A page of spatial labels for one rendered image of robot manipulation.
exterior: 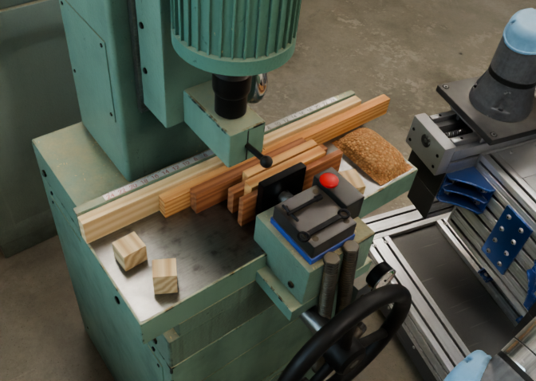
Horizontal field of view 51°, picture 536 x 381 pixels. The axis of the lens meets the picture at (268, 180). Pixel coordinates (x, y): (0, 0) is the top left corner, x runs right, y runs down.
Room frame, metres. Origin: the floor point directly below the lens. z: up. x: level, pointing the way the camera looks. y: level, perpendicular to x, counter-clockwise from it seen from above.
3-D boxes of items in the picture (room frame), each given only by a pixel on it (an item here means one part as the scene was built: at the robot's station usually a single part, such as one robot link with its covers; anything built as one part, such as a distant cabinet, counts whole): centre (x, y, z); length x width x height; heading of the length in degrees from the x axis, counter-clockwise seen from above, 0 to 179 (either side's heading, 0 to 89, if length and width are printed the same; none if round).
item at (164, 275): (0.48, 0.14, 0.92); 0.04 x 0.03 x 0.05; 104
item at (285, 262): (0.59, -0.08, 0.92); 0.15 x 0.13 x 0.09; 132
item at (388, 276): (0.72, -0.26, 0.65); 0.06 x 0.04 x 0.08; 132
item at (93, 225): (0.74, 0.06, 0.93); 0.60 x 0.02 x 0.05; 132
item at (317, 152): (0.70, -0.03, 0.94); 0.16 x 0.02 x 0.07; 132
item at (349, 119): (0.79, -0.03, 0.92); 0.54 x 0.02 x 0.04; 132
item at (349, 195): (0.59, -0.09, 0.99); 0.13 x 0.11 x 0.06; 132
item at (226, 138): (0.72, 0.09, 1.03); 0.14 x 0.07 x 0.09; 42
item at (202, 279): (0.65, -0.03, 0.87); 0.61 x 0.30 x 0.06; 132
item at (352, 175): (0.72, -0.15, 0.92); 0.05 x 0.04 x 0.04; 24
